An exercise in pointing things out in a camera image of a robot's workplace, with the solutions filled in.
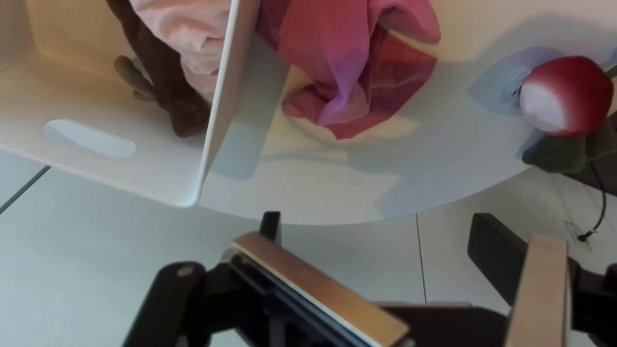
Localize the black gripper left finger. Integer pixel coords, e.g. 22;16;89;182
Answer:
220;211;413;347

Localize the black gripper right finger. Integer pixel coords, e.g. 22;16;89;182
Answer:
467;213;617;347

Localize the pink cloth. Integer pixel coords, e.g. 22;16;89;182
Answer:
130;0;444;142

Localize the white ribbed storage container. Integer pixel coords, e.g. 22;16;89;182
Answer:
0;0;267;211

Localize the red and white radish toy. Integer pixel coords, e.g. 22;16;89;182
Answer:
517;55;617;246

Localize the brown plush toy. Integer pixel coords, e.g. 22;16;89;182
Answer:
105;0;215;140

